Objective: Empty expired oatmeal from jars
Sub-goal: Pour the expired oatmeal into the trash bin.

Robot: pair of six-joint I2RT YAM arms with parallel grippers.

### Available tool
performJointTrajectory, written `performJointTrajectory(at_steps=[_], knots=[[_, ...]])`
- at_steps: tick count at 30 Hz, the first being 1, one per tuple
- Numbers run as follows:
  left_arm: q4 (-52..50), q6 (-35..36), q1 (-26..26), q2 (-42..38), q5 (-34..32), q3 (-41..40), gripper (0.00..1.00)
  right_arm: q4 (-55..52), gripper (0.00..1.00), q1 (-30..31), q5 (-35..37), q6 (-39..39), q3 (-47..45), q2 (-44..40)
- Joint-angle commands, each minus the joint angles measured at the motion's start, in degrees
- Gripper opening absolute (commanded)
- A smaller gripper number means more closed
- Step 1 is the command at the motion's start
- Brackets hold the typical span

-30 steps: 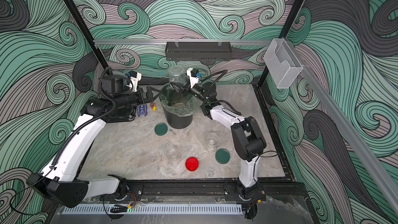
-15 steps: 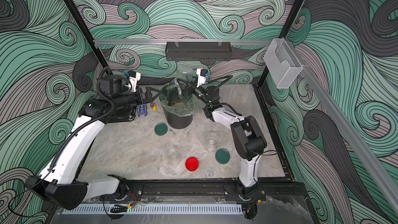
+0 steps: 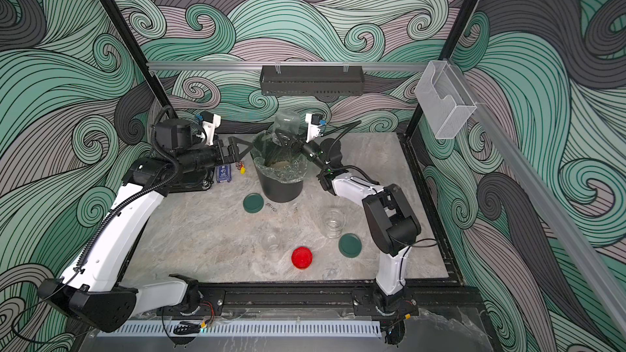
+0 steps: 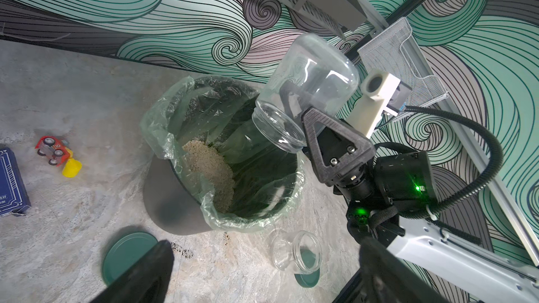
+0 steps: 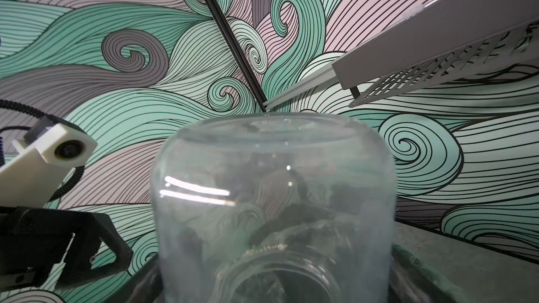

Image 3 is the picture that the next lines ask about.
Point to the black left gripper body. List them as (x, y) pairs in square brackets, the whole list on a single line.
[(215, 157)]

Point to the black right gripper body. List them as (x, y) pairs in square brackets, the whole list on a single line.
[(313, 153)]

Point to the green jar lid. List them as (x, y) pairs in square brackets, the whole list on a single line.
[(253, 203), (350, 245)]

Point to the green-lidded oatmeal jar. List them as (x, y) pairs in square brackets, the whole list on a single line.
[(333, 223), (286, 126)]

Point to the clear oatmeal jar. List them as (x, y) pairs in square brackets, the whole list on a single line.
[(271, 242)]

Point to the red jar lid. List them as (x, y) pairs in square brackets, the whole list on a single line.
[(301, 258)]

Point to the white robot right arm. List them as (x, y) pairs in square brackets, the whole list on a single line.
[(392, 223)]

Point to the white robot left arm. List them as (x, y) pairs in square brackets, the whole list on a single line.
[(90, 289)]

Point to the blue card box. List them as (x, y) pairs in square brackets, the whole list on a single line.
[(223, 174)]

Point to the red yellow toy car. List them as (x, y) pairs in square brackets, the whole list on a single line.
[(241, 169)]

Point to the black hard case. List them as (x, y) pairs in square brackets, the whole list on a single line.
[(194, 182)]

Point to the clear plastic bin liner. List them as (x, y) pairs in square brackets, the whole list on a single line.
[(273, 161)]

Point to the black trash bin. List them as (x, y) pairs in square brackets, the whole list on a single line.
[(279, 192)]

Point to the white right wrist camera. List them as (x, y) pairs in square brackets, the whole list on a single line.
[(315, 124)]

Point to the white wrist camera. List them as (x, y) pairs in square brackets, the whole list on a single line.
[(208, 123), (315, 124)]

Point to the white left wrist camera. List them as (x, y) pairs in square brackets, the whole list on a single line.
[(208, 123)]

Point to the black wall-mounted tray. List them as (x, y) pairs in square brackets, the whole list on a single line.
[(312, 81)]

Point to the clear acrylic wall holder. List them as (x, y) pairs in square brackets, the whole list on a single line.
[(443, 93)]

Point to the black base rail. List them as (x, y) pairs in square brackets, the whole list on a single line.
[(357, 297)]

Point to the white slotted cable duct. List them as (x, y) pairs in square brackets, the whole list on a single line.
[(251, 328)]

